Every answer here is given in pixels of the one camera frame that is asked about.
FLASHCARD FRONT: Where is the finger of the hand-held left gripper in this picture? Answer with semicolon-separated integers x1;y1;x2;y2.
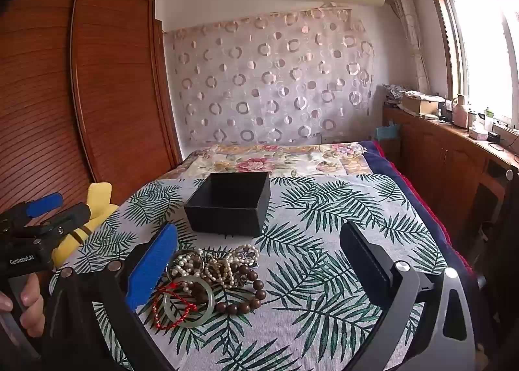
0;193;64;230
24;203;92;253

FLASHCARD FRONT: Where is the pink thermos jug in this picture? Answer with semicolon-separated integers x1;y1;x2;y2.
452;94;471;128

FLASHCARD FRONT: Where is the long wooden cabinet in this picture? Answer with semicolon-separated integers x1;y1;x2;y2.
381;105;519;258

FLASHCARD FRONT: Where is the white pearl bracelet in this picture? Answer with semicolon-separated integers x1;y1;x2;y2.
167;250;205;279
203;255;238;290

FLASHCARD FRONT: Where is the patterned cloth pile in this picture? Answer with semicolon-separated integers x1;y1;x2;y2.
381;83;407;102

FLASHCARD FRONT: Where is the pale jade bangle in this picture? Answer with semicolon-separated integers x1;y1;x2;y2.
163;277;215;329

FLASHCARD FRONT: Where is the floral blanket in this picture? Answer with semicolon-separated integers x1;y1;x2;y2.
174;142;374;181

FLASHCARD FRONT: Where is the dark wooden bead bracelet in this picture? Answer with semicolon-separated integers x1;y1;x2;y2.
180;263;268;315

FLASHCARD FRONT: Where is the cardboard box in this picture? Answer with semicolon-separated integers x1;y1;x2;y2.
401;91;447;117

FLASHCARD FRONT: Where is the circle patterned curtain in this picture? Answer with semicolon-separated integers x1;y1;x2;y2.
162;8;374;149

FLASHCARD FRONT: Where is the black box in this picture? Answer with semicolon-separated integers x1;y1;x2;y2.
184;172;272;236

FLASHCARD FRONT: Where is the wooden wardrobe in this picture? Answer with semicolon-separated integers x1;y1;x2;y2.
0;0;182;226

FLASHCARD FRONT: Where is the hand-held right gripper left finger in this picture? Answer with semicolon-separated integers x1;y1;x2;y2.
49;223;179;371

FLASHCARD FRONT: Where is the beige window curtain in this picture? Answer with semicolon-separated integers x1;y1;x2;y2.
384;0;430;92

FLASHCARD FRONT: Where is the teal tissue pack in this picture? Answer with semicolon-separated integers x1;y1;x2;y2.
375;122;402;142

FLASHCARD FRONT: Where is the leaf print cloth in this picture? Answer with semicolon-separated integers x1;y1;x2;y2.
49;174;451;371

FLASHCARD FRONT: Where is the blue blanket with red edge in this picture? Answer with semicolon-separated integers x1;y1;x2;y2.
361;140;475;274

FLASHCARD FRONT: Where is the grey pearl bracelet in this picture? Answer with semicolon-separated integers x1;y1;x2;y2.
227;244;260;270

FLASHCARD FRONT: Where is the yellow plush toy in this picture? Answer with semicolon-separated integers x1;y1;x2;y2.
53;182;120;266

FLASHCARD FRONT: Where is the window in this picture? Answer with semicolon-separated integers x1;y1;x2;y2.
419;0;519;132

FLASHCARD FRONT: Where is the red cord bracelet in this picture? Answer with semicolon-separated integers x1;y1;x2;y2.
152;281;199;331

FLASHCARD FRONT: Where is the person's left hand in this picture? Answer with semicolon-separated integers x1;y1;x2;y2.
0;273;46;330

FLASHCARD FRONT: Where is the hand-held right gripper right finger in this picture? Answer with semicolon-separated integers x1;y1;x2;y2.
338;222;477;371

